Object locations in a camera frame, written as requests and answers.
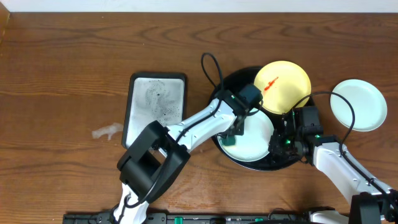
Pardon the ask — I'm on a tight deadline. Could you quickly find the round black tray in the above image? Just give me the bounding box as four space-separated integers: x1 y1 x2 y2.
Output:
212 67 295 171

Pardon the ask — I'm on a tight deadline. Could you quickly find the black rectangular soapy water tray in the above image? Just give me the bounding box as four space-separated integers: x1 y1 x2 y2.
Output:
121 72 187 149

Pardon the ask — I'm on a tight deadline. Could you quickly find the yellow plate with red stain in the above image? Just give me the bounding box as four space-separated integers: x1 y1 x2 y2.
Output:
254 60 312 114

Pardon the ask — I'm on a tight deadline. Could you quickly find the mint plate with long stain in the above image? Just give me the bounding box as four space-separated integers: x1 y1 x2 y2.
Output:
330 79 387 132

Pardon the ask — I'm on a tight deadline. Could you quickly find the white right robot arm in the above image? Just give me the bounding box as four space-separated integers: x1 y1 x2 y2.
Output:
269 113 397 223

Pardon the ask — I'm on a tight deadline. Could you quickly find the green scrubbing sponge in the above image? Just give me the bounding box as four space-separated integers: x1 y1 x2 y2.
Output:
221 136 236 147

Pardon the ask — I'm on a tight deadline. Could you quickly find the mint plate with small stain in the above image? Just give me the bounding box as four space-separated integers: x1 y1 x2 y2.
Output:
217 111 274 162

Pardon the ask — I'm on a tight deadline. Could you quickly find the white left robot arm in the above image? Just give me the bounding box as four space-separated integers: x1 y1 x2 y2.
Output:
113 90 259 223

